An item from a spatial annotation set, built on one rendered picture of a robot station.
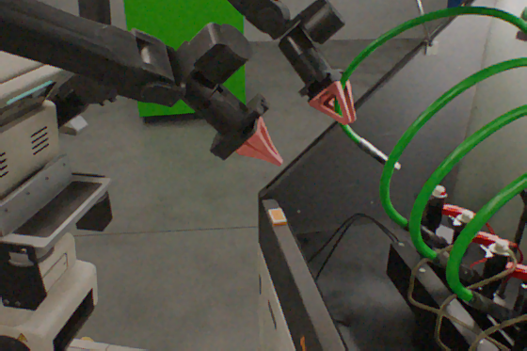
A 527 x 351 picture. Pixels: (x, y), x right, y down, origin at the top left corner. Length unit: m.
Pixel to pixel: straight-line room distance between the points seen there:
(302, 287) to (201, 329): 1.26
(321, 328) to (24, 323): 0.63
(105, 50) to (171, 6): 3.29
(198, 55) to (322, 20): 0.32
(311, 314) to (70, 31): 0.58
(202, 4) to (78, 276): 2.96
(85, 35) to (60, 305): 0.73
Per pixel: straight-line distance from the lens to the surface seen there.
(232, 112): 0.64
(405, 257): 0.92
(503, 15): 0.85
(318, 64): 0.85
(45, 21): 0.53
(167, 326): 2.13
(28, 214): 1.00
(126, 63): 0.56
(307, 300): 0.84
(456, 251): 0.58
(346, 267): 1.10
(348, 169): 1.14
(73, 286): 1.18
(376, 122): 1.11
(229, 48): 0.59
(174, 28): 3.86
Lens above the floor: 1.54
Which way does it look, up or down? 27 degrees down
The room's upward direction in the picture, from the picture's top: straight up
